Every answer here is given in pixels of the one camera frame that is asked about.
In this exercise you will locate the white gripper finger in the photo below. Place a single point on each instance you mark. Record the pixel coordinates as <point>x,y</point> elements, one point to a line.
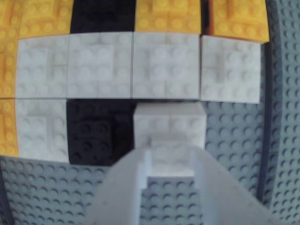
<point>117,199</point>
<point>229,204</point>

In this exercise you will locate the black lego cube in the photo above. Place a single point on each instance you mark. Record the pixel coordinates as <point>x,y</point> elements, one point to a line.
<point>98,133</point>
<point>103,16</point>

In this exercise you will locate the yellow lego cube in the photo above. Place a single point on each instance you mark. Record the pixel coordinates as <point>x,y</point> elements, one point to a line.
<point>45,18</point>
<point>8,68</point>
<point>239,21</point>
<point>8,126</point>
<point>167,16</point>
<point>9,16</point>

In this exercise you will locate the grey studded lego baseplate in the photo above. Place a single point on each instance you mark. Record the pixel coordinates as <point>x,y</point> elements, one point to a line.
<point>234,152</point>

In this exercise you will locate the dark grey lego strip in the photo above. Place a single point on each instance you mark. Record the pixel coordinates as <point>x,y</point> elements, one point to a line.
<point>264,140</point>

